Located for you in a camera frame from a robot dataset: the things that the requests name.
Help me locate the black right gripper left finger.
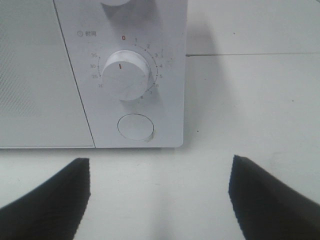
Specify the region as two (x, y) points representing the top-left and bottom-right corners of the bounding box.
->
(0, 158), (91, 240)

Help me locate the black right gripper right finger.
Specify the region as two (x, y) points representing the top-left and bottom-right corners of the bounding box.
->
(228, 155), (320, 240)

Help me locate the white microwave door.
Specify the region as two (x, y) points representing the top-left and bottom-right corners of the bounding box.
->
(0, 0), (94, 149)

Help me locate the white microwave oven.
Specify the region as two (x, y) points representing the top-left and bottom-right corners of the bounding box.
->
(0, 0), (189, 149)

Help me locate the white lower timer knob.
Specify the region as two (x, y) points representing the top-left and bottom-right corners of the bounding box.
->
(101, 50), (151, 101)

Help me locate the white upper microwave knob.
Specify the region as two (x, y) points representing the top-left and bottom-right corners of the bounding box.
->
(100, 0), (131, 7)

